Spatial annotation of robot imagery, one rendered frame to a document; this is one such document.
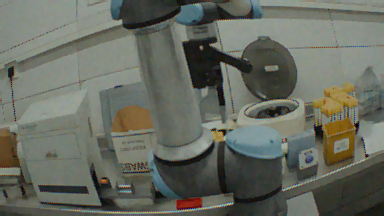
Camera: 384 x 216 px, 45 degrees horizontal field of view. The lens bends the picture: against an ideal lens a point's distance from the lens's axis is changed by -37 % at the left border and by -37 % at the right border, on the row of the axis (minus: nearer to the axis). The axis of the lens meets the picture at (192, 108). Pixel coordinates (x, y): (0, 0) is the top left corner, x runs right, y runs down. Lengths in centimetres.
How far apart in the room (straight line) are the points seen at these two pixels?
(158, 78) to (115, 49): 105
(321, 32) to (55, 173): 120
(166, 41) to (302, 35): 114
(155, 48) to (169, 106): 12
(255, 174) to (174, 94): 22
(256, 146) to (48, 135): 67
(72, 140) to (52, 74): 68
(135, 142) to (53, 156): 39
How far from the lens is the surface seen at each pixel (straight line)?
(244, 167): 131
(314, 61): 231
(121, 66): 228
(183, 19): 152
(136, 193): 175
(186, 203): 174
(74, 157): 172
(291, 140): 180
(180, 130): 128
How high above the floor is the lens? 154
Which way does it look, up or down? 14 degrees down
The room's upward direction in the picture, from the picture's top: 9 degrees counter-clockwise
